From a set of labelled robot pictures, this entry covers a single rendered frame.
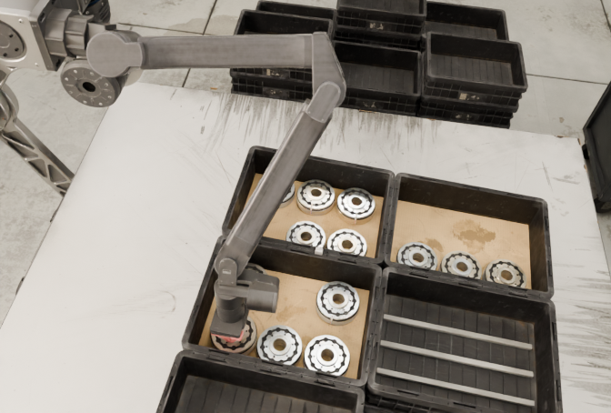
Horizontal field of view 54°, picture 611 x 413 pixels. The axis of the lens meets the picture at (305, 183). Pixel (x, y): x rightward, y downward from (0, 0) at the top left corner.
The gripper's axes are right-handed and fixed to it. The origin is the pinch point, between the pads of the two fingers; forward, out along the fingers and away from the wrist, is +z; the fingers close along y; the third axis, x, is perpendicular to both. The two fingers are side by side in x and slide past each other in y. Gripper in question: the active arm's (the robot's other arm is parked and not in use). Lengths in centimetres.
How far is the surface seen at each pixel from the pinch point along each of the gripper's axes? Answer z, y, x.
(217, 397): 6.1, -13.1, 0.0
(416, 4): 41, 198, -34
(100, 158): 19, 55, 59
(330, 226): 6.3, 37.0, -16.3
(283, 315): 6.1, 8.9, -9.6
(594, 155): 74, 151, -125
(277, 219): 6.3, 35.8, -2.2
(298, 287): 6.2, 16.9, -11.8
